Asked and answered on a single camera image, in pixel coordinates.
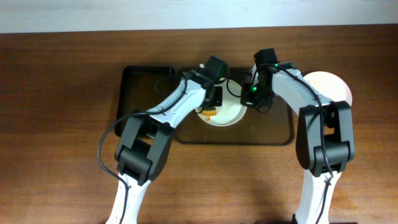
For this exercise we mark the large brown serving tray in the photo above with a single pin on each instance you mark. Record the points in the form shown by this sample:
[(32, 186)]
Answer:
[(273, 128)]

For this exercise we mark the small black water tray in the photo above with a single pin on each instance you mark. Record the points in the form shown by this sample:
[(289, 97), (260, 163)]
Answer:
[(143, 87)]

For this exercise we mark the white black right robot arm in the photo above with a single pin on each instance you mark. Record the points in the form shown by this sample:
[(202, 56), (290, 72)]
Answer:
[(325, 138)]

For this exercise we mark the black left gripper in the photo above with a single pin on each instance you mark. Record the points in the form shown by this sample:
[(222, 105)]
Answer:
[(216, 97)]

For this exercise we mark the orange green sponge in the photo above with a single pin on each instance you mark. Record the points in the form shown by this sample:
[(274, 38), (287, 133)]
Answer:
[(208, 112)]

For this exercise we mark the pink plate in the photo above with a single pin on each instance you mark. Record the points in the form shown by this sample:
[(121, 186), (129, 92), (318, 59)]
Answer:
[(330, 86)]

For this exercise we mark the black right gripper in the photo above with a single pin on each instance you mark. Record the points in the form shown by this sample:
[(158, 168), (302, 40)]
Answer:
[(252, 99)]

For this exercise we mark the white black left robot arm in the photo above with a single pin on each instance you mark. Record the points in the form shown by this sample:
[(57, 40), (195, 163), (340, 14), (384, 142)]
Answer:
[(145, 141)]

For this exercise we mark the cream white plate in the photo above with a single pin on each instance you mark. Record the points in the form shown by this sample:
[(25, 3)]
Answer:
[(231, 111)]

